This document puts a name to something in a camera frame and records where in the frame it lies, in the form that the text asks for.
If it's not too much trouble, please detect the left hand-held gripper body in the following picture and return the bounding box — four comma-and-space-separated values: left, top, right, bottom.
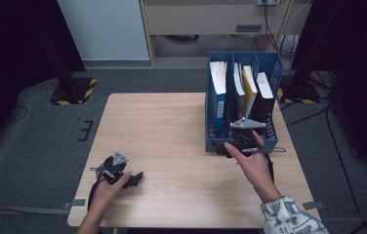
100, 150, 131, 185

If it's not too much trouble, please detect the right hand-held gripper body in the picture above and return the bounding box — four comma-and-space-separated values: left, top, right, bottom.
228, 117, 267, 154

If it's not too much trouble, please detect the blue file rack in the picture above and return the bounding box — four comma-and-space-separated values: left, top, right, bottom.
205, 51, 284, 154

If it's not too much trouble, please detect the black book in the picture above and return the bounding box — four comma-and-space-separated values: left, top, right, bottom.
251, 71, 276, 133

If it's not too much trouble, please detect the blue book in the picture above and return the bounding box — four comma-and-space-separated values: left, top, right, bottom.
208, 60, 229, 139

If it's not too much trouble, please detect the yellow book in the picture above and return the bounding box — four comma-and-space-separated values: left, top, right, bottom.
241, 64, 259, 121

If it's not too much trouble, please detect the teal illustrated book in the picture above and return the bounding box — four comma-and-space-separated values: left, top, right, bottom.
231, 61, 247, 131

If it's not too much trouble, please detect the person's left hand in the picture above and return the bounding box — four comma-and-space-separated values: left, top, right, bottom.
90, 171, 133, 215

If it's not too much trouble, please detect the person's right hand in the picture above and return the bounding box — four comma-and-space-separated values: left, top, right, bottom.
224, 129, 282, 205

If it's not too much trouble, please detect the grey tape piece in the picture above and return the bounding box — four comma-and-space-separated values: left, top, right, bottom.
303, 201, 325, 211
62, 198, 87, 210

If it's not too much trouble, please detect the black striped stand base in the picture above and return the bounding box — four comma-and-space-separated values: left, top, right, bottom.
48, 61, 98, 106
277, 69, 321, 105

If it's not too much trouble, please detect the grey cabinet label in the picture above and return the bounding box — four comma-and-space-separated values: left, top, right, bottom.
235, 23, 263, 33

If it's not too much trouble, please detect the beige cabinet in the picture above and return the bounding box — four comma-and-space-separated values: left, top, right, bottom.
139, 0, 314, 67

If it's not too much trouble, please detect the white panel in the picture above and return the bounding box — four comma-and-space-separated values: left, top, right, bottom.
56, 0, 150, 61

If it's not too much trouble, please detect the black curtain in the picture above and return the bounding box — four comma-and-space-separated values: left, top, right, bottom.
290, 0, 367, 183
0, 0, 87, 164

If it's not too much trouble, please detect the left hand-held gripper cable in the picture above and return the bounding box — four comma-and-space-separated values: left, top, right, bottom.
87, 166, 106, 209

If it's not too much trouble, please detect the hand-held gripper cable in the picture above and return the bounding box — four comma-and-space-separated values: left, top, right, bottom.
263, 146, 287, 183
87, 166, 106, 209

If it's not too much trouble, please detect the right hand-held gripper cable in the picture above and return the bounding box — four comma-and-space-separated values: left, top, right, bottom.
263, 146, 287, 183

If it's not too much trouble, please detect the long black floor cable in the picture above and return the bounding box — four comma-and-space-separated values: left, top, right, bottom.
325, 106, 367, 228

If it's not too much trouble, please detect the thin black floor cable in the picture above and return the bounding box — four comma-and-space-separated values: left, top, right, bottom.
5, 105, 29, 125

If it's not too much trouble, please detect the bundle of hanging cables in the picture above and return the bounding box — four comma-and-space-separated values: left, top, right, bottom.
262, 0, 303, 61

